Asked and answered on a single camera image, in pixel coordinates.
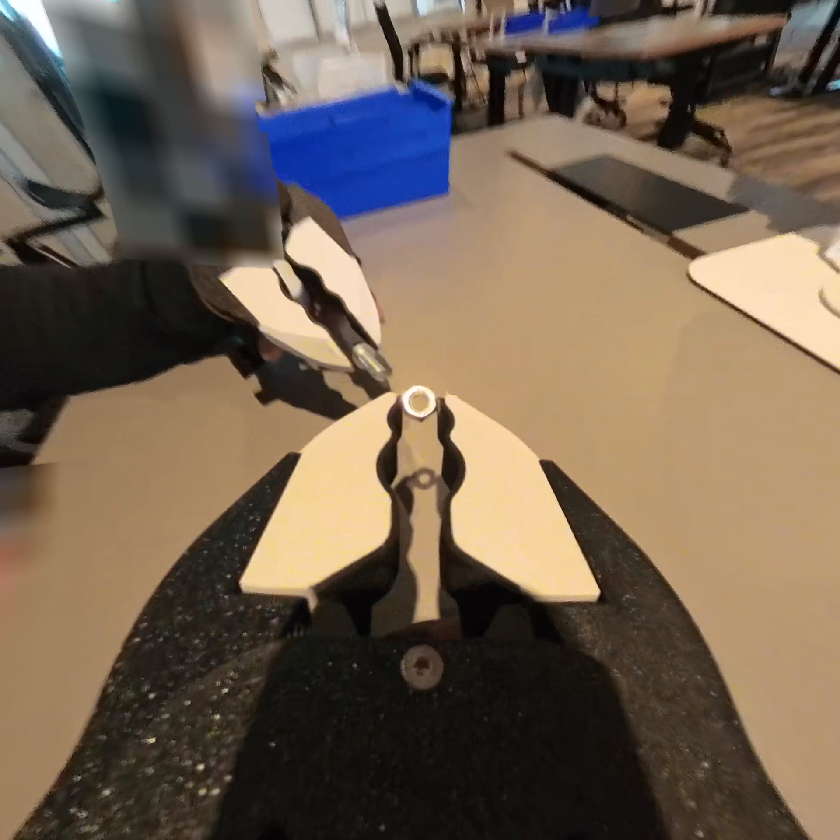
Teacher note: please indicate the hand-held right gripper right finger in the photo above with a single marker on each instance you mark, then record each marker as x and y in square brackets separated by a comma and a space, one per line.
[519, 512]

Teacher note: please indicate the white base document stand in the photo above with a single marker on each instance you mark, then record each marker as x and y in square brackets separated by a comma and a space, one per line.
[775, 295]

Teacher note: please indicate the metal hex nut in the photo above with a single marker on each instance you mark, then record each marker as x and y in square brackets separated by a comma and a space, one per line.
[419, 402]

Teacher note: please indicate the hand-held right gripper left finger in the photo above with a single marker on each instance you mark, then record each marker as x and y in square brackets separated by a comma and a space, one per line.
[328, 512]

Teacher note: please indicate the long wooden desk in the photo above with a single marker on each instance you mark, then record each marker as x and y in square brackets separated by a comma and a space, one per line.
[630, 40]

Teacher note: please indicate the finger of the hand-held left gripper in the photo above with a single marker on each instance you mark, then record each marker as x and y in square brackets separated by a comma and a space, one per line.
[276, 315]
[335, 269]

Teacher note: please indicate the person's left hand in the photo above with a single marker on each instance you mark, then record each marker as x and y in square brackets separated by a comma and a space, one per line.
[230, 335]

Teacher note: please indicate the large blue plastic bin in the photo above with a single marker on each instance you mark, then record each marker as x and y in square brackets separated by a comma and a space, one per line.
[361, 145]

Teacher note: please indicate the small blue storage bin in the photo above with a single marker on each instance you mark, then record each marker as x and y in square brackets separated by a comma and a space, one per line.
[525, 20]
[574, 17]

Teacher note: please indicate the black desk inset panel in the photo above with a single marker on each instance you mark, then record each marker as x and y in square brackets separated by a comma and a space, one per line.
[643, 193]

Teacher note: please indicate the metal bolt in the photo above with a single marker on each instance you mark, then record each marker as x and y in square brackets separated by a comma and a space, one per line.
[369, 357]

